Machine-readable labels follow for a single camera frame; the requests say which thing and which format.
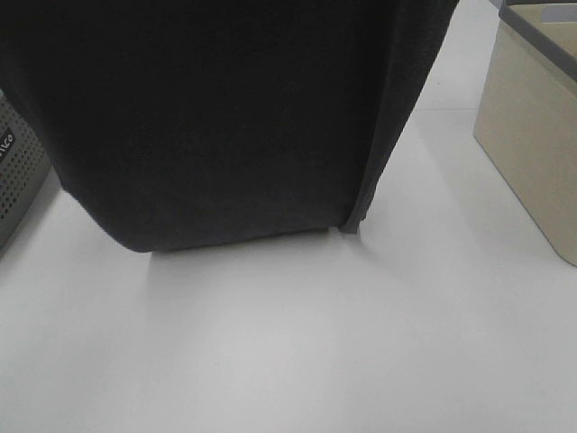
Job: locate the dark navy towel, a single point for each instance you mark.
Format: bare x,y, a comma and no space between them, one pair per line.
180,124

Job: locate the beige storage bin grey rim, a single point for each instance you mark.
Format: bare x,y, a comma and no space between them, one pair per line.
526,122

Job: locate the grey perforated plastic basket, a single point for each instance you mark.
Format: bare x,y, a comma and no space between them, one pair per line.
27,187

